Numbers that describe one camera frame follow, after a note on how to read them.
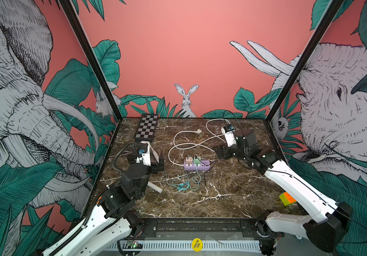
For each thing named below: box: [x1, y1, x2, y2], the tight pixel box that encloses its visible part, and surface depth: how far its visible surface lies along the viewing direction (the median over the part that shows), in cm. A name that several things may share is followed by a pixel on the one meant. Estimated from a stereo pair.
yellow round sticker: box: [191, 237, 204, 253], surface depth 71 cm
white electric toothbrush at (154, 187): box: [147, 180, 163, 194], surface depth 88 cm
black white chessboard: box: [134, 114, 159, 142], surface depth 113 cm
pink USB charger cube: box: [185, 156, 193, 164], surface depth 92 cm
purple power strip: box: [183, 160, 211, 171], surface depth 95 cm
